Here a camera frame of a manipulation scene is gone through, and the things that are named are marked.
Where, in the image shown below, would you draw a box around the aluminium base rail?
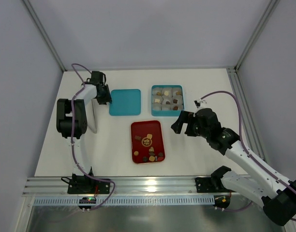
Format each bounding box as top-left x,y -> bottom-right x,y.
22,175 -> 198,196

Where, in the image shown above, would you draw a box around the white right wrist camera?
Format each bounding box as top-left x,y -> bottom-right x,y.
194,99 -> 207,110

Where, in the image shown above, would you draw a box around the teal tin lid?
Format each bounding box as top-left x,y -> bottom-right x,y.
109,89 -> 141,116

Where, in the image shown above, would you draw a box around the tan round fluted chocolate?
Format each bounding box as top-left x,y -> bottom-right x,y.
149,156 -> 155,162

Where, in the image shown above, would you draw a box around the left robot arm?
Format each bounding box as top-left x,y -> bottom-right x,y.
56,71 -> 112,195

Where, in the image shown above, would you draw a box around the red rectangular tray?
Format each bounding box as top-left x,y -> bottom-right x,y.
131,120 -> 165,164

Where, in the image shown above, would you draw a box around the white paper cup liner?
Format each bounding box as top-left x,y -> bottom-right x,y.
162,104 -> 171,111
172,87 -> 182,96
171,104 -> 184,111
162,87 -> 172,97
152,87 -> 162,96
152,103 -> 162,111
162,95 -> 173,105
172,95 -> 183,104
152,95 -> 163,104

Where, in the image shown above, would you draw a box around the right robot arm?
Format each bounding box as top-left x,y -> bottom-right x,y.
171,108 -> 296,226

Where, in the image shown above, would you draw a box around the silver metal tongs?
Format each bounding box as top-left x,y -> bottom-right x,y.
91,100 -> 97,134

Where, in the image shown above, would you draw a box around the teal square tin box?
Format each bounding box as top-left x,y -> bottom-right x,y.
151,85 -> 185,117

